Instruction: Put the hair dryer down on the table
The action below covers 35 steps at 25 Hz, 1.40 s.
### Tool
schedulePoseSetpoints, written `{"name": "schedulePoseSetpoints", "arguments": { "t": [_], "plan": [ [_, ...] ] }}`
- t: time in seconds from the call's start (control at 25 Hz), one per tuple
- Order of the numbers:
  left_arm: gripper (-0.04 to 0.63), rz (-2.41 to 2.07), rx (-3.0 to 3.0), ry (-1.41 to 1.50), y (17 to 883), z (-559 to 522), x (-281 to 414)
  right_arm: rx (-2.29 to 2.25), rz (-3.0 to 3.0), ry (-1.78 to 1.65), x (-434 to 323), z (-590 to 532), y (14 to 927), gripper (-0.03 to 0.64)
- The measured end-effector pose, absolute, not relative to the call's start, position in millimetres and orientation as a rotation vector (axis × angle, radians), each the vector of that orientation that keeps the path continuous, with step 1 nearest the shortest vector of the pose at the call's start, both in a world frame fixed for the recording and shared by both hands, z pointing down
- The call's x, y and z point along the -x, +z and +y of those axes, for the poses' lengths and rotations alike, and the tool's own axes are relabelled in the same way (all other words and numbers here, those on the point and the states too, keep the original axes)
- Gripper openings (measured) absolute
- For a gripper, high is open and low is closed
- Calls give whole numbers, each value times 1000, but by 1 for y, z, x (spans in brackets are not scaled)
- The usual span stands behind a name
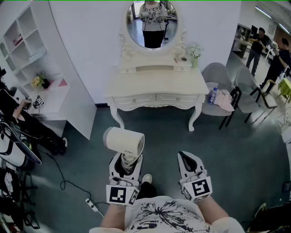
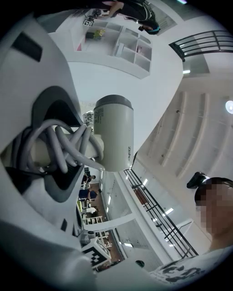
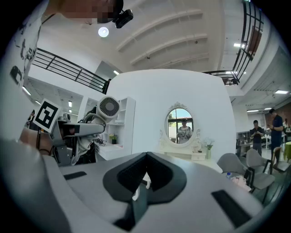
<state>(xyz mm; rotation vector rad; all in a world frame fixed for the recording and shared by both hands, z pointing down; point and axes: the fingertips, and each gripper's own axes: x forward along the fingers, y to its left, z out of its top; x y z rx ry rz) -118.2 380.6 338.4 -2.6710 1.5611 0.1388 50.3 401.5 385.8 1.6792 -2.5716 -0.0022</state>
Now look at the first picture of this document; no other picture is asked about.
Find cream hair dryer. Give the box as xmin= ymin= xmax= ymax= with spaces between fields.
xmin=102 ymin=127 xmax=146 ymax=175

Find person's right forearm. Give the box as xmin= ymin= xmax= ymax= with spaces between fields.
xmin=195 ymin=195 xmax=231 ymax=226

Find person's printed white shirt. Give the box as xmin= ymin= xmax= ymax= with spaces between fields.
xmin=89 ymin=196 xmax=246 ymax=233

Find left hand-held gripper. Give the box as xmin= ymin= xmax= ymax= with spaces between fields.
xmin=105 ymin=152 xmax=144 ymax=207

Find blue label water bottle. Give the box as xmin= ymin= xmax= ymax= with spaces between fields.
xmin=207 ymin=87 xmax=218 ymax=105

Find pink book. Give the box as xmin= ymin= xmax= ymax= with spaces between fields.
xmin=12 ymin=34 xmax=24 ymax=46

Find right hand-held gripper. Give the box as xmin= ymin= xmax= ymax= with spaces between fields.
xmin=177 ymin=151 xmax=213 ymax=203

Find white flowers in green vase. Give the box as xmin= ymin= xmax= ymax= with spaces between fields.
xmin=186 ymin=42 xmax=205 ymax=69

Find white and black bag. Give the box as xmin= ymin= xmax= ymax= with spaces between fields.
xmin=0 ymin=126 xmax=42 ymax=168

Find white bookshelf unit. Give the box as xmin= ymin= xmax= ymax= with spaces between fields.
xmin=0 ymin=1 xmax=98 ymax=141

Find idle hand-held gripper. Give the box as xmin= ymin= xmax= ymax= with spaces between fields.
xmin=33 ymin=95 xmax=45 ymax=109

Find pink cloth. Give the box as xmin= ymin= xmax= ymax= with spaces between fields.
xmin=213 ymin=89 xmax=235 ymax=112

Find white power strip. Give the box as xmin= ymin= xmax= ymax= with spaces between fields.
xmin=85 ymin=198 xmax=100 ymax=212

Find yellow flower bunch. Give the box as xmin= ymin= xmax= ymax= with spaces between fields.
xmin=30 ymin=72 xmax=45 ymax=89

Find oval vanity mirror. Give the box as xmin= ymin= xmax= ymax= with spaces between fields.
xmin=126 ymin=0 xmax=179 ymax=49

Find white dressing table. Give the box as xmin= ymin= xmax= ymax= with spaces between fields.
xmin=103 ymin=0 xmax=210 ymax=132

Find black floor cable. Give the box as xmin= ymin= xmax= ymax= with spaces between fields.
xmin=37 ymin=147 xmax=92 ymax=201

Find grey upholstered chair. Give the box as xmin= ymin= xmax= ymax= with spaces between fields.
xmin=235 ymin=66 xmax=278 ymax=124
xmin=201 ymin=62 xmax=240 ymax=131

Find person's left forearm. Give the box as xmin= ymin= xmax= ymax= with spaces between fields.
xmin=100 ymin=201 xmax=128 ymax=228

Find person's black trouser leg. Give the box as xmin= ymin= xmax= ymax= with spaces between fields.
xmin=135 ymin=181 xmax=158 ymax=201

